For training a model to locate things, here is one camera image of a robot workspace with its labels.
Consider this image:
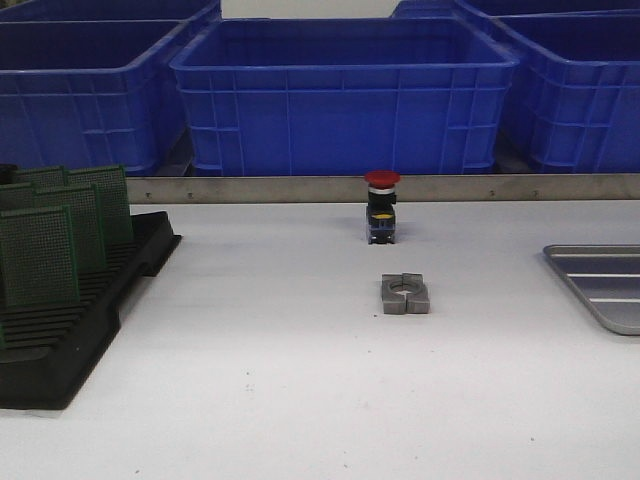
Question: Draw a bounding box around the green perforated circuit board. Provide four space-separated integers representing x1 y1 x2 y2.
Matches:
1 206 80 308

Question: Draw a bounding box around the blue centre plastic crate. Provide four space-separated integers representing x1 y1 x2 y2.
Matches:
171 18 517 177

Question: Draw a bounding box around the green board back left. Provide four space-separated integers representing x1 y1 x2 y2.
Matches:
12 166 68 188

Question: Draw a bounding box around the silver metal tray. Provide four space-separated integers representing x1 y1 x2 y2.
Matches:
543 244 639 336

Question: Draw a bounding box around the red emergency stop button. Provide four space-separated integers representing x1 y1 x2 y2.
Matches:
364 170 401 244

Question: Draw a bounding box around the black slotted board rack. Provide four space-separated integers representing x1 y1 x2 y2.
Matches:
1 211 182 410

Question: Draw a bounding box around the grey split clamp block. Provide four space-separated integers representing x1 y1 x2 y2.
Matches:
381 273 431 315

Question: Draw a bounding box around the metal table edge rail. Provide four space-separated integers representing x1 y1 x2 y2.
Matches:
127 173 639 204

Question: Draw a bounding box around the green board back right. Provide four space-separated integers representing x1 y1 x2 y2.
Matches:
67 165 134 245

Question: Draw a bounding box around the green board middle row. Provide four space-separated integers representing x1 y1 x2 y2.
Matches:
34 183 107 273

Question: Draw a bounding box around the blue far left crate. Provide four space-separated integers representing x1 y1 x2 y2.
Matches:
1 0 222 22

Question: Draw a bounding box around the blue far right crate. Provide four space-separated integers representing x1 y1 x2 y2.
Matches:
391 0 639 18

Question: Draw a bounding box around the blue right plastic crate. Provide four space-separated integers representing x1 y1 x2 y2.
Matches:
492 15 639 173

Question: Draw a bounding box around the blue left plastic crate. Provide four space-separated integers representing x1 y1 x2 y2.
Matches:
1 20 190 175

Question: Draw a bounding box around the green board left middle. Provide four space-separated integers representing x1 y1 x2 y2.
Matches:
0 182 35 212

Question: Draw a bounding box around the blue plastic crate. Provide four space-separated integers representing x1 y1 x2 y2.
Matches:
492 15 639 173
171 18 517 177
1 20 190 175

